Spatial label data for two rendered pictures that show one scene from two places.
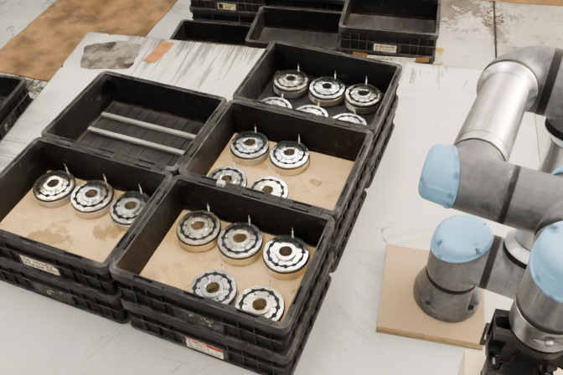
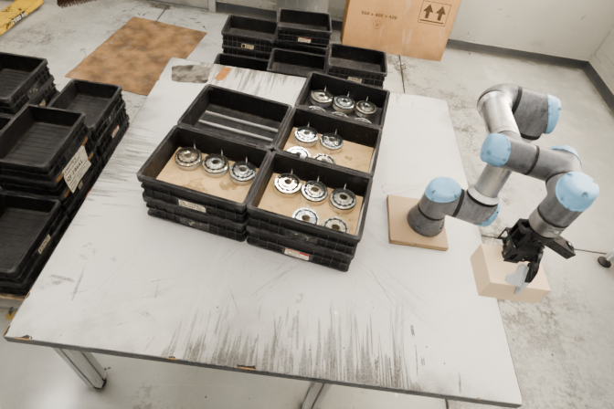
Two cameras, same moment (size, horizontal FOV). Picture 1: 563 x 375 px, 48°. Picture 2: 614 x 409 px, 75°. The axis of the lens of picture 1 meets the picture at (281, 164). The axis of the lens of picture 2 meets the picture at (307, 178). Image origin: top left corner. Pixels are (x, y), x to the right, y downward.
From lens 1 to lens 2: 0.44 m
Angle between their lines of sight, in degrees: 12
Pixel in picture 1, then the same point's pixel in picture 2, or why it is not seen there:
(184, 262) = (281, 204)
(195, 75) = (250, 90)
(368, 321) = (383, 236)
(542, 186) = (552, 155)
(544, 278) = (566, 199)
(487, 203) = (524, 163)
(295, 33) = (293, 67)
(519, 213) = (539, 168)
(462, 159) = (511, 141)
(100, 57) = (185, 75)
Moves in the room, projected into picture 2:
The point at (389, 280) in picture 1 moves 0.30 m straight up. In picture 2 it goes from (393, 214) to (416, 163)
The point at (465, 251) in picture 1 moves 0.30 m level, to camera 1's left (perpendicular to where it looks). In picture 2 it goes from (449, 195) to (370, 200)
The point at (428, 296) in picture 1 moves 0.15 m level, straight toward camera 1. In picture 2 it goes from (418, 223) to (417, 254)
